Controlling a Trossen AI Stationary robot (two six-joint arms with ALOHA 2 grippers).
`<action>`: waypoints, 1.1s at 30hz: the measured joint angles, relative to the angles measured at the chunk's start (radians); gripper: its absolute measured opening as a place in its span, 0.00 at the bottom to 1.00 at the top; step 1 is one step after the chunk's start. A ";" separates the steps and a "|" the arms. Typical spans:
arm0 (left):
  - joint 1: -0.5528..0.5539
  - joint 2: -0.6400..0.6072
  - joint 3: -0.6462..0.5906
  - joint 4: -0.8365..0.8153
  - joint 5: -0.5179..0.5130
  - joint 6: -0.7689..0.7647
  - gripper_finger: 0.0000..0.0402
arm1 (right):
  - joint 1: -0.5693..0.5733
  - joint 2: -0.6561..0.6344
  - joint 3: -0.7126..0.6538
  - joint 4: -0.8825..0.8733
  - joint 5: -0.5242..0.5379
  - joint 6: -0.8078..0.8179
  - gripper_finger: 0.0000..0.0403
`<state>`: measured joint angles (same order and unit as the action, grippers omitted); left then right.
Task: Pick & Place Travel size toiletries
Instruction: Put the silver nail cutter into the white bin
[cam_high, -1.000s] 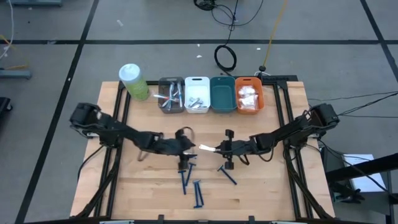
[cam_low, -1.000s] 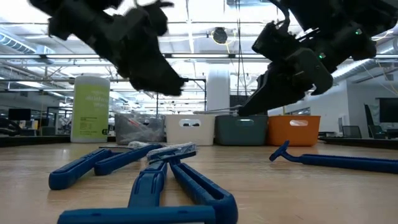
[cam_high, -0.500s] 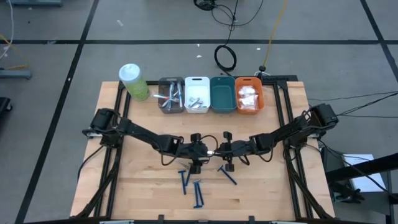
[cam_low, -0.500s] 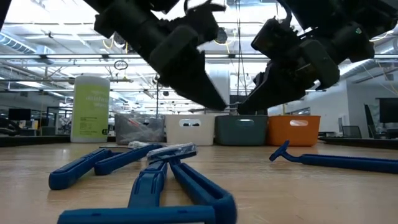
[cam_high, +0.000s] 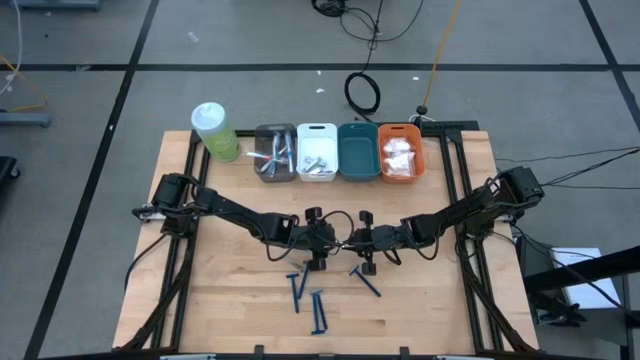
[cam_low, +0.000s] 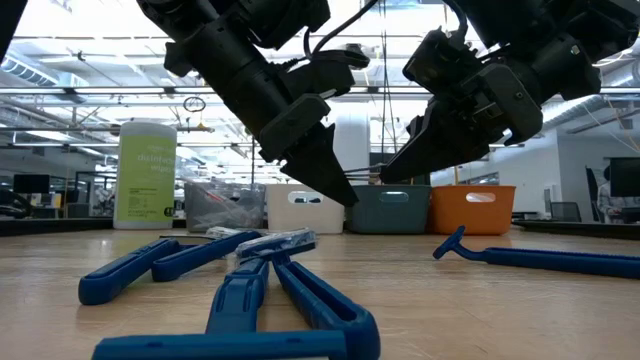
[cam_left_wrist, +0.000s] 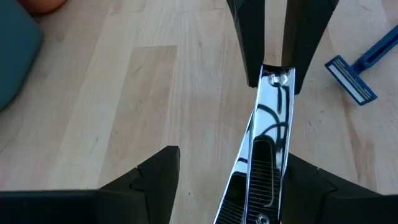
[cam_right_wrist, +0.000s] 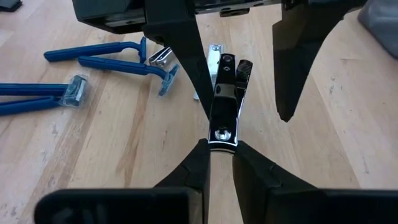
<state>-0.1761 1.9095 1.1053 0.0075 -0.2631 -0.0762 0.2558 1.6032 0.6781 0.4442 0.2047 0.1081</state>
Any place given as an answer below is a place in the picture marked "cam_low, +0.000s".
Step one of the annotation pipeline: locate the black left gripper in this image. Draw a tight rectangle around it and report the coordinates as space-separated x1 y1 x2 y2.
164 24 360 208

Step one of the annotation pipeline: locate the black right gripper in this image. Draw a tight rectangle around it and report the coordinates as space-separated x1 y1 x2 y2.
378 34 601 185

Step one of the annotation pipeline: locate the red packaged toothbrush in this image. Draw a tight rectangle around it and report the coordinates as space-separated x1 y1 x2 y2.
202 188 229 206

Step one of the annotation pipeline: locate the blue razor with head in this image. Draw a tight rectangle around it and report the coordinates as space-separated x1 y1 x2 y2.
233 228 382 360

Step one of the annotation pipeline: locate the dark blue disposable razor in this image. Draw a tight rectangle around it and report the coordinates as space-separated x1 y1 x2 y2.
432 224 640 281

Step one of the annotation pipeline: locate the white pillar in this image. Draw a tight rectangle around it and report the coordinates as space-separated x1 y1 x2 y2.
331 102 372 189

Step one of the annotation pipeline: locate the white plastic bin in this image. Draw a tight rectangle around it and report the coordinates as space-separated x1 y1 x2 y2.
264 183 349 235

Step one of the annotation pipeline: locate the orange plastic bin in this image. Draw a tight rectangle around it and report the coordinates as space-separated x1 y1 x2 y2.
430 185 517 236

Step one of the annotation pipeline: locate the teal plastic bin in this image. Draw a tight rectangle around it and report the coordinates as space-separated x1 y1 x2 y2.
346 185 434 235

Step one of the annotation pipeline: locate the grey plastic bin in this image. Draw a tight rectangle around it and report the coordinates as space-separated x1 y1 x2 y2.
183 182 268 234

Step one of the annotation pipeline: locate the black mesh chair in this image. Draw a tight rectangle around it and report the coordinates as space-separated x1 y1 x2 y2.
548 201 584 224

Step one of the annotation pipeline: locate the person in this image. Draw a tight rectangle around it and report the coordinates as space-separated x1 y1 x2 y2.
597 164 619 224

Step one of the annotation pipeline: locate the green disinfectant wipes canister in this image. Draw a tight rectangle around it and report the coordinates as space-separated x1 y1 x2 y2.
112 122 178 231

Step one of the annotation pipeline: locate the black desk monitor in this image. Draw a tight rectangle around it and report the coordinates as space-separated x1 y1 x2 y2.
12 173 51 196

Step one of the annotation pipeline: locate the black hanging cable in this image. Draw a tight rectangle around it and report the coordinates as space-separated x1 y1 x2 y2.
378 0 392 169

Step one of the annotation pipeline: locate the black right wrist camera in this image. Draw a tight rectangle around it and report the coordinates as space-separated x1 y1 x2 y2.
402 27 484 104

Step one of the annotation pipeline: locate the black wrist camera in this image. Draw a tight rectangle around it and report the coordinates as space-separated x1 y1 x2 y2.
282 43 372 104
402 27 484 104

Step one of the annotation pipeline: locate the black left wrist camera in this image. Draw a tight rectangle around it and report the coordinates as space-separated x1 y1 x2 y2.
282 43 372 104

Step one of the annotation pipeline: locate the black wall screen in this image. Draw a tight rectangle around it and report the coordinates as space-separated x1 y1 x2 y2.
603 156 640 199

